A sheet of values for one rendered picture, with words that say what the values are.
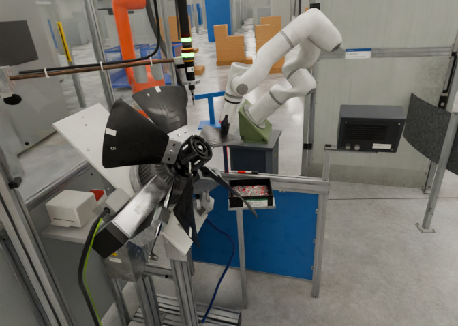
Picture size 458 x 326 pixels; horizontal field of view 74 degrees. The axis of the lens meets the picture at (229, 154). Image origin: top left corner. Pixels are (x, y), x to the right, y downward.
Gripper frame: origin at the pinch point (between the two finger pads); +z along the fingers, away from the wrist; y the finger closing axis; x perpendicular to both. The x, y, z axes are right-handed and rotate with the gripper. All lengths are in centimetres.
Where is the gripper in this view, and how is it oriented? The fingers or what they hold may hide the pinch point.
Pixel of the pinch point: (225, 129)
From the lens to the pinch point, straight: 145.1
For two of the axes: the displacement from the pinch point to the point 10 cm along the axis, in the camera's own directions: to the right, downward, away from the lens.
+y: -2.7, 4.3, -8.7
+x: 9.4, 3.3, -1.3
